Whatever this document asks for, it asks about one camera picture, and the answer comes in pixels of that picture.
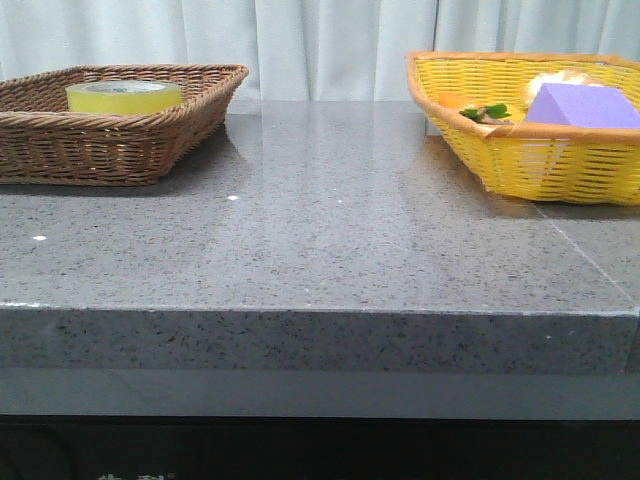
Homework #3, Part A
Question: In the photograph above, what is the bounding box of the yellow tape roll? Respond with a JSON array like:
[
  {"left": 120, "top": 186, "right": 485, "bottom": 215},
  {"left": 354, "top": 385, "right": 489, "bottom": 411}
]
[{"left": 65, "top": 80, "right": 183, "bottom": 115}]

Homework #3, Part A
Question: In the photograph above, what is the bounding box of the pale grey curtain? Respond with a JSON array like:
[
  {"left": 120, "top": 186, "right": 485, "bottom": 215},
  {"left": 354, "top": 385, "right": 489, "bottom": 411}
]
[{"left": 1, "top": 0, "right": 639, "bottom": 101}]

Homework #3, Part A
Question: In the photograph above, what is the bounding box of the orange toy carrot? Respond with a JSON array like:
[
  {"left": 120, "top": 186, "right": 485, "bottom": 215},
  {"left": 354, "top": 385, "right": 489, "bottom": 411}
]
[{"left": 438, "top": 92, "right": 511, "bottom": 125}]

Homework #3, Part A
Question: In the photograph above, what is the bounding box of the yellow woven basket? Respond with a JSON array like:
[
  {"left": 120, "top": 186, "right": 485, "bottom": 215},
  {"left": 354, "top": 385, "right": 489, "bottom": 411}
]
[{"left": 406, "top": 51, "right": 639, "bottom": 206}]

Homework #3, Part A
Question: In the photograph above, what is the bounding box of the purple foam block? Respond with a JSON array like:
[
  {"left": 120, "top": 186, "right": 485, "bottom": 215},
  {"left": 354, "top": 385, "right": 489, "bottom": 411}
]
[{"left": 525, "top": 83, "right": 639, "bottom": 129}]

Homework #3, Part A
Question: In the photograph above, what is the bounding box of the toy bread roll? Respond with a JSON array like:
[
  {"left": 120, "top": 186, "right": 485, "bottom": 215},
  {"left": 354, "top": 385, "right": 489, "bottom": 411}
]
[{"left": 523, "top": 69, "right": 604, "bottom": 108}]

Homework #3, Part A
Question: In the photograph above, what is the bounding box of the brown wicker basket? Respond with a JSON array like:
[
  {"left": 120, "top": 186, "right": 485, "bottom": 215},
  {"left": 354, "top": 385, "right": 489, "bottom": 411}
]
[{"left": 1, "top": 64, "right": 249, "bottom": 186}]

